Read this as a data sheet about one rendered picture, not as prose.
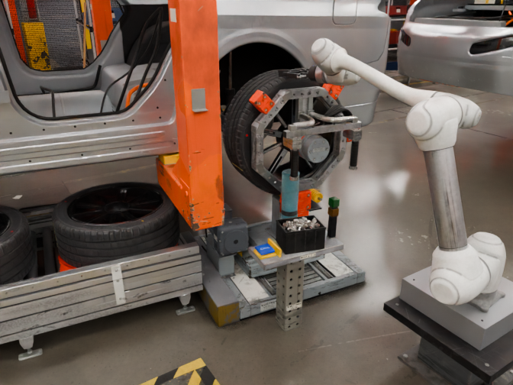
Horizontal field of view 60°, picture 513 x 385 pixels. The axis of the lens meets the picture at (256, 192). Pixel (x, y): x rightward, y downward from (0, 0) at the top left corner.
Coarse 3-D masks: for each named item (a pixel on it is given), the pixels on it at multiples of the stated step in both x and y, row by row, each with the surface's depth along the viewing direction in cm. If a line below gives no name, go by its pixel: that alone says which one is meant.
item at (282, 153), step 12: (312, 108) 237; (324, 108) 241; (264, 132) 230; (276, 132) 233; (276, 144) 236; (276, 156) 240; (276, 168) 241; (288, 168) 261; (300, 168) 257; (312, 168) 251
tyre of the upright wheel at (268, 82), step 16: (256, 80) 232; (272, 80) 224; (288, 80) 223; (304, 80) 227; (240, 96) 231; (272, 96) 222; (240, 112) 224; (256, 112) 221; (224, 128) 238; (240, 128) 222; (224, 144) 242; (240, 144) 224; (240, 160) 228; (256, 176) 235; (272, 192) 243
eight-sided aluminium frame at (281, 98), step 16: (288, 96) 216; (304, 96) 220; (320, 96) 227; (272, 112) 216; (256, 128) 215; (256, 144) 218; (336, 144) 245; (256, 160) 222; (336, 160) 244; (272, 176) 229; (320, 176) 243
